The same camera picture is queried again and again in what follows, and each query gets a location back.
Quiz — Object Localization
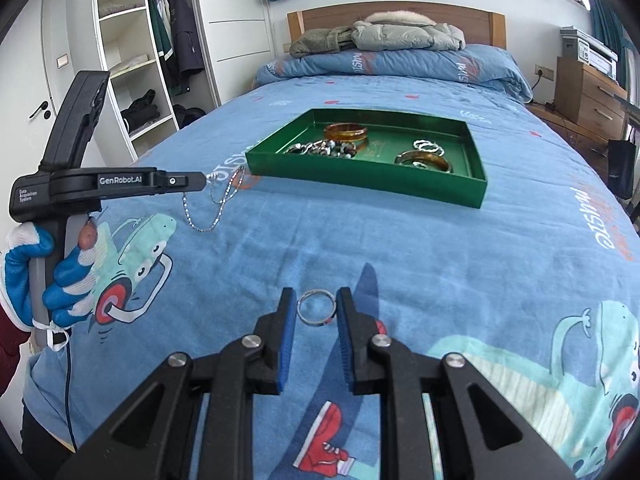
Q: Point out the folded blue printed duvet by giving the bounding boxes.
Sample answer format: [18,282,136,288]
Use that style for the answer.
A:
[254,44,533,103]

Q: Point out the glass top desk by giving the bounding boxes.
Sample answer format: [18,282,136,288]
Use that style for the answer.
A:
[617,92,640,126]

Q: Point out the thin dark cable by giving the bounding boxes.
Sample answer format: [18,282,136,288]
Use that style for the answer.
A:
[62,330,78,453]

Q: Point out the blue printed bed sheet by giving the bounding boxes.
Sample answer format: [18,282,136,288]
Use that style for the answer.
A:
[22,75,640,480]

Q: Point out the white wardrobe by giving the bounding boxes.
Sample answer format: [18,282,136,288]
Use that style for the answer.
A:
[92,0,273,161]

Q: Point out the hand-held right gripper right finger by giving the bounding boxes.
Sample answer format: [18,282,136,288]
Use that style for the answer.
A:
[336,286,576,480]

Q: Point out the green rectangular tray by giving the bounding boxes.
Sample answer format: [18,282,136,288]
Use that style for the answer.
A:
[245,108,488,209]

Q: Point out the person's left hand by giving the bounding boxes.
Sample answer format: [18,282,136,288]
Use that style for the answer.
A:
[0,217,101,333]

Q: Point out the grey down jacket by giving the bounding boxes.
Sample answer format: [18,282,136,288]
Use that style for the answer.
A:
[351,10,467,52]

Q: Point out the silver chain necklace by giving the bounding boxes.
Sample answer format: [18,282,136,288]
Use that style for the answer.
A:
[181,165,248,233]

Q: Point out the dark hanging jacket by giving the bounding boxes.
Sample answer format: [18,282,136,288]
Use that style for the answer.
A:
[157,0,206,93]

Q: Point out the amber bangle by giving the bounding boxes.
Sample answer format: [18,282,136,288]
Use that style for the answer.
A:
[322,122,370,147]

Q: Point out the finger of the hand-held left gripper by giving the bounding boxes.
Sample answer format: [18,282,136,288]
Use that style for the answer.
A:
[152,170,207,194]

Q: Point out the long teal curtain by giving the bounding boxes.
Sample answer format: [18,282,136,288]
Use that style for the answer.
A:
[587,0,633,91]

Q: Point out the wooden drawer cabinet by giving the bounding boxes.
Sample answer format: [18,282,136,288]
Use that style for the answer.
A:
[552,56,628,143]

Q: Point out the white door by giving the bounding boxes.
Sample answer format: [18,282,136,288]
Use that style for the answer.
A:
[0,0,66,171]

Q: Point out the folded black clothes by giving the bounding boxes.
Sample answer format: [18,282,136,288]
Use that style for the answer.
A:
[120,89,161,133]

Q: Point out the wooden headboard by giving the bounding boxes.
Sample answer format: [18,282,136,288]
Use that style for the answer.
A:
[286,2,507,53]

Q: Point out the small plain silver ring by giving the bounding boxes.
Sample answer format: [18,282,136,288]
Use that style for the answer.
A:
[297,289,336,326]

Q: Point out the olive fleece garment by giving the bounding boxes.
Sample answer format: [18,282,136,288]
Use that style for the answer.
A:
[289,25,357,59]

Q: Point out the folded white clothes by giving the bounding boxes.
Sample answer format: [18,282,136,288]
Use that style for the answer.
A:
[107,57,156,78]

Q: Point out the green white hanging garment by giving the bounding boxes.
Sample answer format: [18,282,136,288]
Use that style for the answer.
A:
[147,0,173,68]

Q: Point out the beaded stone bracelet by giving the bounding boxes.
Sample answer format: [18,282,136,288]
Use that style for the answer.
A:
[282,140,361,160]

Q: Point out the black tote bag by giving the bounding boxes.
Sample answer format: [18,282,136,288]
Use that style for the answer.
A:
[607,139,638,200]

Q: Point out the white printer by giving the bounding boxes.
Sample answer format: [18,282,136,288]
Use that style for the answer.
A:
[559,26,620,81]

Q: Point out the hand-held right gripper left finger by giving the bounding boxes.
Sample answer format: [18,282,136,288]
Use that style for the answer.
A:
[52,287,298,480]

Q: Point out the low wooden nightstand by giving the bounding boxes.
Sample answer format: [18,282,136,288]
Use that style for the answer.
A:
[530,102,611,171]

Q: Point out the dark brown bangle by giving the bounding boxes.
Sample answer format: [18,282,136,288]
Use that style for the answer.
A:
[394,150,453,174]

